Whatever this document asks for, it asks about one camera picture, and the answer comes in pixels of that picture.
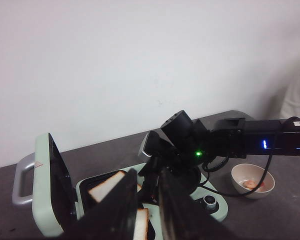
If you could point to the breakfast maker hinged lid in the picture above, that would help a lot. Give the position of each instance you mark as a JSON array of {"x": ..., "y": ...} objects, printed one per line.
[{"x": 52, "y": 198}]

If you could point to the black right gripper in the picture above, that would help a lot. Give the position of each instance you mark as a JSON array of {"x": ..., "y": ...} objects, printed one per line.
[{"x": 184, "y": 149}]

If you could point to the white bread slice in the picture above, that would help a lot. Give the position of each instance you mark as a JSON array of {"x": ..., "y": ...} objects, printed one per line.
[
  {"x": 99, "y": 192},
  {"x": 141, "y": 224}
]

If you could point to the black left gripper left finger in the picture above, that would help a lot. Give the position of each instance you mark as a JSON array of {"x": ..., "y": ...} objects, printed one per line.
[{"x": 113, "y": 218}]

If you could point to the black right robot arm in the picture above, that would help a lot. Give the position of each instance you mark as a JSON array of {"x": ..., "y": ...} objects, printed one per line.
[{"x": 237, "y": 138}]

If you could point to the orange shrimp pieces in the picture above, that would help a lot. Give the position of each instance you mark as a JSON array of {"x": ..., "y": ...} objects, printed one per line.
[{"x": 250, "y": 185}]

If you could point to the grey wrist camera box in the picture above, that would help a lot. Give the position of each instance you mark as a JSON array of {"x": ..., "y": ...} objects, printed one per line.
[{"x": 149, "y": 145}]

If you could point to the person in beige sweater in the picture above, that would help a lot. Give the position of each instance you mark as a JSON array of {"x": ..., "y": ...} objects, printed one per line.
[{"x": 291, "y": 102}]

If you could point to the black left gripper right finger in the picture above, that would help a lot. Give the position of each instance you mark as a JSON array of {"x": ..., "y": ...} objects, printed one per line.
[{"x": 182, "y": 218}]

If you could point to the right silver control knob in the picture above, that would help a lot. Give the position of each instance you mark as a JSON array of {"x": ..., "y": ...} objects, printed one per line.
[{"x": 210, "y": 202}]

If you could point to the beige ribbed bowl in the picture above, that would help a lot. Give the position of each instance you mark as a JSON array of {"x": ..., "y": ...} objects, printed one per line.
[{"x": 245, "y": 177}]

